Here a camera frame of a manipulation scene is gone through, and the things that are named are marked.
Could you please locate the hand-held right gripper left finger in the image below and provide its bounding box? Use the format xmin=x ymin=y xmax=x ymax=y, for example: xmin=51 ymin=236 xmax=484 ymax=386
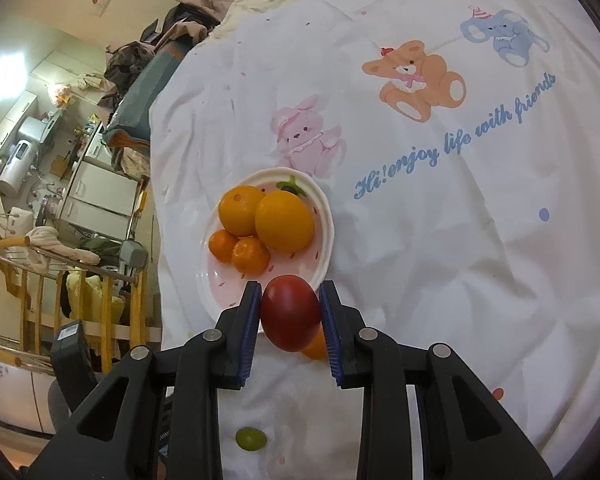
xmin=27 ymin=281 xmax=263 ymax=480

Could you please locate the hanging plastic bag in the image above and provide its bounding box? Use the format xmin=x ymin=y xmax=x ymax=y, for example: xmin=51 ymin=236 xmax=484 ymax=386
xmin=47 ymin=82 xmax=76 ymax=106

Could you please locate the pile of clothes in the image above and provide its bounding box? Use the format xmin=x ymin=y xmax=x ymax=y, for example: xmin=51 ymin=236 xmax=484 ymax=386
xmin=102 ymin=0 xmax=236 ymax=91

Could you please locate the small tangerine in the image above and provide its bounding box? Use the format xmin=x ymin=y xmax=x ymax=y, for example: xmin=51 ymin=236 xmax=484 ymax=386
xmin=300 ymin=325 xmax=328 ymax=361
xmin=231 ymin=236 xmax=271 ymax=276
xmin=208 ymin=229 xmax=239 ymax=264

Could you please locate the pink strawberry-print plate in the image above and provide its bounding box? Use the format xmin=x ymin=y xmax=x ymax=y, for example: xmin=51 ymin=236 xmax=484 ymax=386
xmin=200 ymin=167 xmax=335 ymax=333

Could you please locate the teal grey cushion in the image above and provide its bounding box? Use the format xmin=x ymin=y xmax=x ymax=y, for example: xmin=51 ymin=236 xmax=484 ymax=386
xmin=102 ymin=45 xmax=191 ymax=146

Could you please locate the large orange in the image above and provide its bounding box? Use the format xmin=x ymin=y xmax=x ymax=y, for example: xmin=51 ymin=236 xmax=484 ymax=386
xmin=217 ymin=185 xmax=267 ymax=237
xmin=254 ymin=191 xmax=315 ymax=254

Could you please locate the black device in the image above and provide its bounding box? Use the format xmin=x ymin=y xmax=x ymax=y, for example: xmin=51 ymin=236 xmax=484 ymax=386
xmin=50 ymin=322 xmax=98 ymax=411

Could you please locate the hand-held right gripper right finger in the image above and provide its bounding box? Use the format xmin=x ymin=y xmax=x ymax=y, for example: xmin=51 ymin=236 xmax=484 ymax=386
xmin=319 ymin=280 xmax=553 ymax=480

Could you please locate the small green fruit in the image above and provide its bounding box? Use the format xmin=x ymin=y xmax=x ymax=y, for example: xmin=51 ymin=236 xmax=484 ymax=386
xmin=235 ymin=426 xmax=268 ymax=451

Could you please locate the red cherry tomato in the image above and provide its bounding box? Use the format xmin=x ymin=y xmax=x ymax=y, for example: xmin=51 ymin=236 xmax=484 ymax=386
xmin=260 ymin=275 xmax=322 ymax=353

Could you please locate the yellow green bag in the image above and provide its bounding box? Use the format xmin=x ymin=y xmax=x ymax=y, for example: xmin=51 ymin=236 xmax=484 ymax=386
xmin=66 ymin=270 xmax=126 ymax=326

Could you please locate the yellow wooden frame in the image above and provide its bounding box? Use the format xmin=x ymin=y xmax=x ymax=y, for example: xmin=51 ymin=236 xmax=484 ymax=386
xmin=0 ymin=237 xmax=163 ymax=376

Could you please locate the grey chair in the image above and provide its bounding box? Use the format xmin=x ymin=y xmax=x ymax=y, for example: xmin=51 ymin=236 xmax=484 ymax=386
xmin=117 ymin=240 xmax=148 ymax=281

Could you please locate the white kitchen cabinet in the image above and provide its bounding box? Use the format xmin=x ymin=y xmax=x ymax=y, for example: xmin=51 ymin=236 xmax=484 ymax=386
xmin=60 ymin=160 xmax=141 ymax=221

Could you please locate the white animal-print blanket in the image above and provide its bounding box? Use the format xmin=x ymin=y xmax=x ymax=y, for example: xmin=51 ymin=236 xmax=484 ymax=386
xmin=147 ymin=0 xmax=600 ymax=480

